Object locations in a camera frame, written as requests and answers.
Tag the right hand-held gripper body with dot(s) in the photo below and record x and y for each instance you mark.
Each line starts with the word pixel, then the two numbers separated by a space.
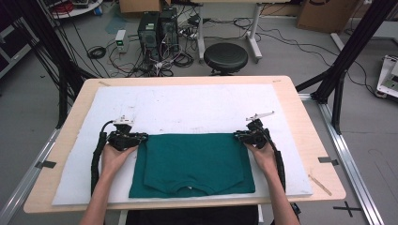
pixel 259 134

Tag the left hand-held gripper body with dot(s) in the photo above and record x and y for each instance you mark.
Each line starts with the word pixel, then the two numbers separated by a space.
pixel 123 139

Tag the green long-sleeve shirt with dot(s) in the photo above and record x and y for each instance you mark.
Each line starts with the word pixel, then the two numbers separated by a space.
pixel 194 162

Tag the person's left hand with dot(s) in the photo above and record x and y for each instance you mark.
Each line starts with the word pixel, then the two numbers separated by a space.
pixel 114 161

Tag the person's right hand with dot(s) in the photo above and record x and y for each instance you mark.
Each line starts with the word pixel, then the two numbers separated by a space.
pixel 264 159

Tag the white foam mat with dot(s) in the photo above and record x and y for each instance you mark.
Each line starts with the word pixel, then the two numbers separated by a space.
pixel 194 106

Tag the black tape strip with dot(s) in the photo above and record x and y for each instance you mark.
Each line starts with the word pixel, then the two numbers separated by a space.
pixel 46 164
pixel 328 161

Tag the black round stool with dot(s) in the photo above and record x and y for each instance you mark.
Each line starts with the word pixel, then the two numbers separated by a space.
pixel 226 57

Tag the beige tape strip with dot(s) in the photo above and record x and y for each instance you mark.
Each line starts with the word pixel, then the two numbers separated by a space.
pixel 320 185

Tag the person's dark clothing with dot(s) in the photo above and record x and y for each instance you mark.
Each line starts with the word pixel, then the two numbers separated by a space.
pixel 187 217

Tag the white power supply unit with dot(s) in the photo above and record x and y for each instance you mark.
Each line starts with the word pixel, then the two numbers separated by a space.
pixel 121 40

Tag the black computer tower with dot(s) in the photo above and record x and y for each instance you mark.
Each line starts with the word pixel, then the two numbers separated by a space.
pixel 169 29
pixel 148 33

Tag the white desk with metal legs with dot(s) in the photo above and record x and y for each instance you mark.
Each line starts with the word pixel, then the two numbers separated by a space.
pixel 201 37

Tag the black tape cross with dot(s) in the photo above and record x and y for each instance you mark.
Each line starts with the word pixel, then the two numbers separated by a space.
pixel 346 208

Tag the open cardboard box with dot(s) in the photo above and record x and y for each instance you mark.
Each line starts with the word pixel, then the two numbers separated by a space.
pixel 140 5

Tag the round white table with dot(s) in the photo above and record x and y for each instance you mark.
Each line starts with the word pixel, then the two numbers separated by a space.
pixel 78 12

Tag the large cardboard box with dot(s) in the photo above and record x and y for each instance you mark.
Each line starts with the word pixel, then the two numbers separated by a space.
pixel 325 15

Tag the white machine base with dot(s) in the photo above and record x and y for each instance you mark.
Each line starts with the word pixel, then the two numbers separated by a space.
pixel 386 78

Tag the grey cabinet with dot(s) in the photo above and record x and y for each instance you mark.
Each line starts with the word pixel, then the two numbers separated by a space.
pixel 12 51

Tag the black metal frame stand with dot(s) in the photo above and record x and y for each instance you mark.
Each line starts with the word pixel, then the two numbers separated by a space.
pixel 62 72
pixel 344 56

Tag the aluminium floor rail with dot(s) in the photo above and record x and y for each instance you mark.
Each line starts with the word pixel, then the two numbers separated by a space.
pixel 350 162
pixel 25 184

